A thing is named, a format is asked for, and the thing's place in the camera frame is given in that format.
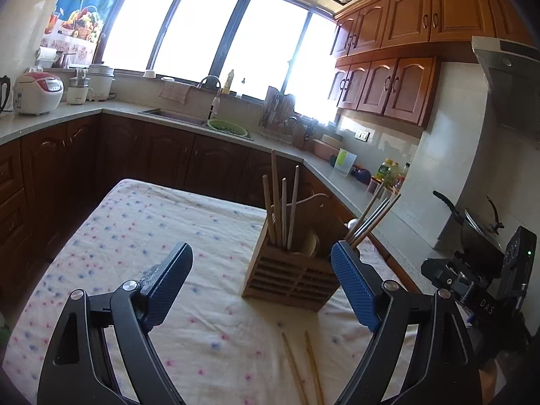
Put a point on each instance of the dark wooden base cabinets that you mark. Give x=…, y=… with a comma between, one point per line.
x=160, y=156

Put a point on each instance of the wooden wall cabinet row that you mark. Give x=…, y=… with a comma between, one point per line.
x=426, y=12
x=384, y=88

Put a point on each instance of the paper towel roll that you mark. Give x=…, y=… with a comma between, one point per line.
x=47, y=57

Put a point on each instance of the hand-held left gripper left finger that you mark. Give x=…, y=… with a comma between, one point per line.
x=168, y=278

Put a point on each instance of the pink lidded container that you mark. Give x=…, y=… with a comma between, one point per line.
x=327, y=148

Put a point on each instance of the metal chopstick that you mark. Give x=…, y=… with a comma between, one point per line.
x=373, y=219
x=367, y=209

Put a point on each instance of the black electric kettle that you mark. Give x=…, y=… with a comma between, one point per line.
x=4, y=93

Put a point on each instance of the black wok with lid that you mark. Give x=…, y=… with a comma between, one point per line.
x=476, y=240

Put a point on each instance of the steel range hood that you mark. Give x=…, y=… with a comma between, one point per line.
x=514, y=93

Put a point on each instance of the metal fork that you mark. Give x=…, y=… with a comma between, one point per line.
x=275, y=219

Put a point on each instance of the kitchen sink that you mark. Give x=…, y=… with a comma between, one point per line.
x=173, y=116

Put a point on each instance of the green measuring cup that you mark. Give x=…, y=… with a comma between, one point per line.
x=346, y=162

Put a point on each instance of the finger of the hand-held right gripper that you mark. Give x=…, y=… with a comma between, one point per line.
x=438, y=276

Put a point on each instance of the purple and red container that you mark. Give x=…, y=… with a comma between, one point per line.
x=362, y=176

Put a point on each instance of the yellow detergent bottle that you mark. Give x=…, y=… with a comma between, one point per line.
x=228, y=83

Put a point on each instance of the yellow oil bottle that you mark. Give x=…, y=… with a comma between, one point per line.
x=393, y=173

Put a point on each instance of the kitchen faucet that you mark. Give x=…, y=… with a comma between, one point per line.
x=216, y=105

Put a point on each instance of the kitchen tool jar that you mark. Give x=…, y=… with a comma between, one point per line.
x=304, y=133

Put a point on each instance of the white electric steamer pot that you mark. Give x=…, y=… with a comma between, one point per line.
x=101, y=82

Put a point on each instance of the large kitchen window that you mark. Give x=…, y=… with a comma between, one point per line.
x=198, y=33

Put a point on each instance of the floral tablecloth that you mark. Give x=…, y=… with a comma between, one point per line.
x=168, y=219

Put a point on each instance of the pale wooden rice paddle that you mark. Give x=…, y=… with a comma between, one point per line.
x=311, y=242

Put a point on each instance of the dark sauce bottle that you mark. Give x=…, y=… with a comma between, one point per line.
x=403, y=175

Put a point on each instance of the wooden cutting board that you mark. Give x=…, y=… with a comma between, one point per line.
x=276, y=99

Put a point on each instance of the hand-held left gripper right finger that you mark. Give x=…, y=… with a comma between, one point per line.
x=354, y=287

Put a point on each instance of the wooden utensil holder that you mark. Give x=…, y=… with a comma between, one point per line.
x=287, y=278

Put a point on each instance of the green colander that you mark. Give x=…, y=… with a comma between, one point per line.
x=228, y=127

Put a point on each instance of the green label oil bottle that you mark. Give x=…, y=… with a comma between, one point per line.
x=384, y=171

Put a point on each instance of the white and red rice cooker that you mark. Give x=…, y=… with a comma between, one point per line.
x=38, y=95

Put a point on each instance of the white bowl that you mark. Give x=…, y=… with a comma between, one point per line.
x=149, y=74

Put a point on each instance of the small white juicer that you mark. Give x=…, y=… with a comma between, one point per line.
x=79, y=93

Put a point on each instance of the wall power outlet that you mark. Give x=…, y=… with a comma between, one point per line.
x=362, y=136

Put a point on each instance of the row of seasoning jars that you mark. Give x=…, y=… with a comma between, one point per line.
x=379, y=187

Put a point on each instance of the small dark bottle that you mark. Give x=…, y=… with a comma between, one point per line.
x=242, y=89

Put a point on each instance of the checkered dish cloth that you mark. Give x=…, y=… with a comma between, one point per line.
x=174, y=92

